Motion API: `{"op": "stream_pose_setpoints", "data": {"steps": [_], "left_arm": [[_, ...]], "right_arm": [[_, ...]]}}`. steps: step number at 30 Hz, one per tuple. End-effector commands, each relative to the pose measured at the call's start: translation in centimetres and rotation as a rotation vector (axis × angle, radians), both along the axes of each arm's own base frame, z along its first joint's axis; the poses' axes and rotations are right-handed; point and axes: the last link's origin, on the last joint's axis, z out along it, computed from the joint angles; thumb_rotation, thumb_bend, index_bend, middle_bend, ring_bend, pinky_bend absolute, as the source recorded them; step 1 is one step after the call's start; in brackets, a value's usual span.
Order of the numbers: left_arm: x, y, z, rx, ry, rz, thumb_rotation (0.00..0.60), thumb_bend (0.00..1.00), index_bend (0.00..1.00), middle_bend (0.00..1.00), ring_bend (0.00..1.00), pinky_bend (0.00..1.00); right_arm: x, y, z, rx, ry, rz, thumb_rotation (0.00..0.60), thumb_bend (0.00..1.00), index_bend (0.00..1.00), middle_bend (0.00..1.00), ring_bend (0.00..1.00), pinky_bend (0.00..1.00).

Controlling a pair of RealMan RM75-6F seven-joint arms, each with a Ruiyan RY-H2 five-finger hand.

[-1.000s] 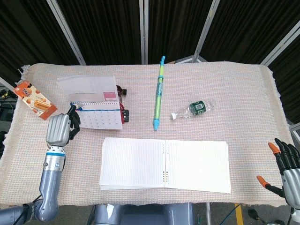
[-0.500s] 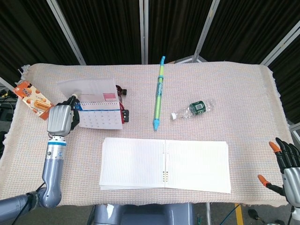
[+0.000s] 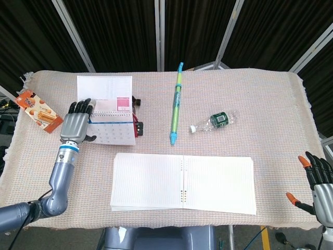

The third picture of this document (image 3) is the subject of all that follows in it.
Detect beige woven tablecloth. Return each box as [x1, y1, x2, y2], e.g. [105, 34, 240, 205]
[0, 69, 327, 231]

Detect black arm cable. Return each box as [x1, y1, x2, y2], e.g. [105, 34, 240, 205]
[9, 189, 53, 250]

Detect clear bottle green label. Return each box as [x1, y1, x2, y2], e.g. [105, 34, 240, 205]
[189, 110, 239, 134]

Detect blue floor cable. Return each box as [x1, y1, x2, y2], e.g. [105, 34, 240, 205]
[249, 226, 264, 250]

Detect open lined ring notebook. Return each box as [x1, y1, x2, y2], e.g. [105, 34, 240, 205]
[110, 153, 258, 216]

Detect giant green blue pen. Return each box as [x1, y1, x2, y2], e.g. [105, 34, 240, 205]
[170, 61, 185, 146]

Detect red desk calendar white pages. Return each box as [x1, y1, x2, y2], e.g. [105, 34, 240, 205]
[76, 75, 138, 146]

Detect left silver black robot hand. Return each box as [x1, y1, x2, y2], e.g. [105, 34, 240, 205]
[60, 98, 97, 144]

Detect white screen frame post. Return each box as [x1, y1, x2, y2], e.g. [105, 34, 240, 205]
[51, 0, 96, 73]
[154, 0, 165, 71]
[288, 31, 333, 73]
[215, 0, 246, 70]

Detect orange snack box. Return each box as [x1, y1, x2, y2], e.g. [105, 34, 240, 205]
[14, 89, 65, 134]

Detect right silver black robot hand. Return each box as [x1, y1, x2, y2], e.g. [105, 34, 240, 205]
[285, 152, 333, 224]

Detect grey robot torso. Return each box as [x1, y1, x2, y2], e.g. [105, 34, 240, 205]
[104, 225, 217, 250]

